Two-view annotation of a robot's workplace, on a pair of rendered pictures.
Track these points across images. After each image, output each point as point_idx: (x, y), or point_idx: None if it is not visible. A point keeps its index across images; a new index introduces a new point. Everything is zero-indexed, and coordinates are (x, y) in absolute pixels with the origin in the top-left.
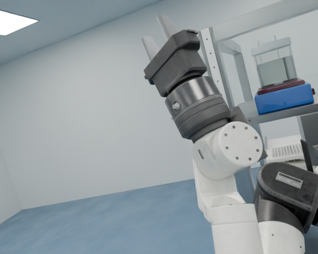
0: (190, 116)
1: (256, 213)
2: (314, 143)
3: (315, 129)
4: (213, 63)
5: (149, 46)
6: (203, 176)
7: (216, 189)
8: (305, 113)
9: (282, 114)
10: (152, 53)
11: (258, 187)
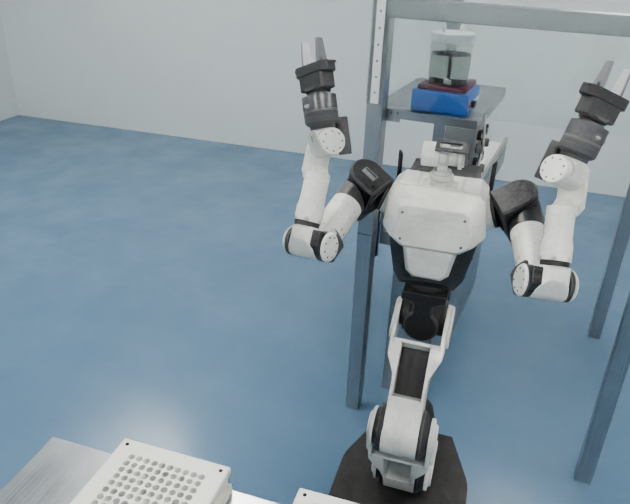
0: (312, 115)
1: (340, 188)
2: None
3: (455, 145)
4: (379, 40)
5: (304, 52)
6: (310, 152)
7: (315, 162)
8: (451, 125)
9: (430, 118)
10: (305, 58)
11: None
